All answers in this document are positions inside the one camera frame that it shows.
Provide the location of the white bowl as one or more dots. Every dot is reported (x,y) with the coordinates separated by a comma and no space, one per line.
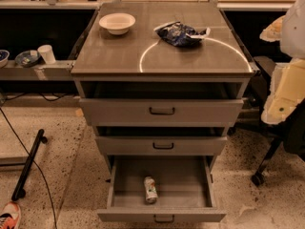
(117,23)

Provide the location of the grey side shelf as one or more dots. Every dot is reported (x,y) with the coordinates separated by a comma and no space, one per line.
(60,71)

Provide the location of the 7up soda can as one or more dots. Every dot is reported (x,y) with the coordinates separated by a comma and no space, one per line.
(150,190)

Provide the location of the black bar stand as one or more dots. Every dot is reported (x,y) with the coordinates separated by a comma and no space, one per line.
(19,191)

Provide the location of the blue patterned bowl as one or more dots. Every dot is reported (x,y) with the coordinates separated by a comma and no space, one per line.
(27,59)

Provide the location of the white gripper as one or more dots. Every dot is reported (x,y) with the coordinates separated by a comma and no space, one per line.
(294,32)

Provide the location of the black office chair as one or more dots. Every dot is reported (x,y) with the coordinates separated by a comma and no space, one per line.
(289,133)

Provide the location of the white paper cup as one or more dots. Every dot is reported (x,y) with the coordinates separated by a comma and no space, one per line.
(47,53)

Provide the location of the grey drawer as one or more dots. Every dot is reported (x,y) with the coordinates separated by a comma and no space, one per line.
(183,184)
(161,145)
(160,112)

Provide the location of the blue chip bag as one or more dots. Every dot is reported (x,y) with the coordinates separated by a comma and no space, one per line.
(180,35)

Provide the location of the grey drawer cabinet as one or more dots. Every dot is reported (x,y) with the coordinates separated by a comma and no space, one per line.
(140,65)

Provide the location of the blue bowl at edge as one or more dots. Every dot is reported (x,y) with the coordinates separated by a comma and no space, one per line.
(4,58)

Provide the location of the orange white sneaker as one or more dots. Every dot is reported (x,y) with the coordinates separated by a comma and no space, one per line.
(11,216)

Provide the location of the grey top drawer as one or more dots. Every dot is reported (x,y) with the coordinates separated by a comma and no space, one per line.
(160,112)

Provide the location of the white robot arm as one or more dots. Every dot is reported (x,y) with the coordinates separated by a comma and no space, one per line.
(292,40)

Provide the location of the grey bottom drawer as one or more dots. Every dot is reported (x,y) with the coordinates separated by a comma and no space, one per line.
(183,184)

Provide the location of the grey middle drawer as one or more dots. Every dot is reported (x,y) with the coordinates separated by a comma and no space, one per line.
(161,145)

